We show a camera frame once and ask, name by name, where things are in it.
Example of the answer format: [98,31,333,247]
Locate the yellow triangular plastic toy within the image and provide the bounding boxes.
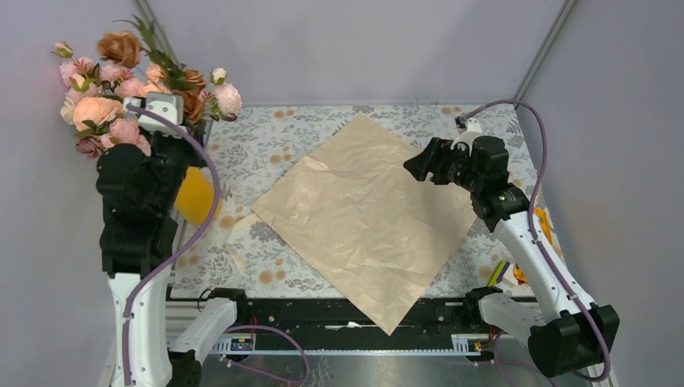
[513,207,554,285]

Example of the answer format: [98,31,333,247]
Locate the brown orange rose stem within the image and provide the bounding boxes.
[96,16,206,125]

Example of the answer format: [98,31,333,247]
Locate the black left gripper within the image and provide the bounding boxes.
[140,115,211,213]

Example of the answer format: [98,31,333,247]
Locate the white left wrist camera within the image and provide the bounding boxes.
[123,92,184,138]

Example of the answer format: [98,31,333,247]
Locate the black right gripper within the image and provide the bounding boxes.
[402,137,482,193]

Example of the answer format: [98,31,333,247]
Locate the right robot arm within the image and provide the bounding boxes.
[403,135,619,382]

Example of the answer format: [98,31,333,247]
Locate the pink rose bunch in vase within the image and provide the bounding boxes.
[52,40,215,161]

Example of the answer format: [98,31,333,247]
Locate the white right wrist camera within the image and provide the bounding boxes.
[452,115,482,152]

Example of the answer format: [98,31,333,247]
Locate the orange paper bouquet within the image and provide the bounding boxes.
[252,114,476,334]

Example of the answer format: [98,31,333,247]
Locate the cream printed ribbon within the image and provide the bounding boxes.
[223,214,261,276]

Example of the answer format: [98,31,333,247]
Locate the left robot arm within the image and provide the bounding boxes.
[96,134,251,386]

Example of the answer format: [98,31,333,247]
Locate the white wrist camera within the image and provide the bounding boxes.
[123,92,184,138]
[452,115,482,152]

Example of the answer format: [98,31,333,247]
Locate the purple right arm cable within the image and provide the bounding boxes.
[454,99,612,384]

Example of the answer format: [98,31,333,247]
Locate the yellow vase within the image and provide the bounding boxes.
[174,167,215,225]

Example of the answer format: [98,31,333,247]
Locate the dark mauve rose stem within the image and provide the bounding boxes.
[75,135,105,160]

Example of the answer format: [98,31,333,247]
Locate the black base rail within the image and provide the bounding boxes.
[232,298,496,352]

